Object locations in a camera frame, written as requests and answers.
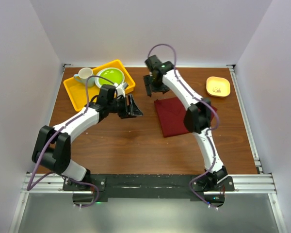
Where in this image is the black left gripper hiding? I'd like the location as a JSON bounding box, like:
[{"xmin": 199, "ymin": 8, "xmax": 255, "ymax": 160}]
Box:
[{"xmin": 108, "ymin": 94, "xmax": 143, "ymax": 119}]

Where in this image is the dark red cloth napkin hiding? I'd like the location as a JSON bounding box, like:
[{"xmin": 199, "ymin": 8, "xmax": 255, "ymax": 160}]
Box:
[{"xmin": 154, "ymin": 97, "xmax": 217, "ymax": 137}]

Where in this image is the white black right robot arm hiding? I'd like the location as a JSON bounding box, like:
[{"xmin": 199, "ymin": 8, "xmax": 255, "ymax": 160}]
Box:
[{"xmin": 144, "ymin": 55, "xmax": 228, "ymax": 191}]

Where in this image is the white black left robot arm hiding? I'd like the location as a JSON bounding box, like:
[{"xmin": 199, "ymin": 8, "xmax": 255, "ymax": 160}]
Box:
[{"xmin": 32, "ymin": 84, "xmax": 143, "ymax": 190}]

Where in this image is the green plate white rim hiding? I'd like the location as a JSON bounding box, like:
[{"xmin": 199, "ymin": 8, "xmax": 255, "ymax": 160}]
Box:
[{"xmin": 95, "ymin": 67, "xmax": 125, "ymax": 88}]

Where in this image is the yellow plastic tray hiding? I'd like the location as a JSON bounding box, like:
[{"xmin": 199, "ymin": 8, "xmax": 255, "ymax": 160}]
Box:
[{"xmin": 64, "ymin": 59, "xmax": 136, "ymax": 112}]

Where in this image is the light blue ceramic mug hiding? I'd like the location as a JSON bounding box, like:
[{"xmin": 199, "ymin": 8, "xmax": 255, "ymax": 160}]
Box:
[{"xmin": 73, "ymin": 67, "xmax": 95, "ymax": 87}]

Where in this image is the small yellow square dish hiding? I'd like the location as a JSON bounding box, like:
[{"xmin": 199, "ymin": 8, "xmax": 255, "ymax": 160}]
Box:
[{"xmin": 206, "ymin": 76, "xmax": 231, "ymax": 98}]

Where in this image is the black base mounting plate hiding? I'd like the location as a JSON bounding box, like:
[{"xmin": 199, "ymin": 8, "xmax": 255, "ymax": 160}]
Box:
[{"xmin": 63, "ymin": 173, "xmax": 235, "ymax": 202}]

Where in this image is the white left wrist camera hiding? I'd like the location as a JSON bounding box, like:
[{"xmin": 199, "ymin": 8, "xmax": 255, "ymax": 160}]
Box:
[{"xmin": 114, "ymin": 82, "xmax": 129, "ymax": 98}]

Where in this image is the aluminium frame rail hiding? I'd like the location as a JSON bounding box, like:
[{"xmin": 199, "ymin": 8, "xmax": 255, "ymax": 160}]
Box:
[{"xmin": 21, "ymin": 174, "xmax": 276, "ymax": 194}]

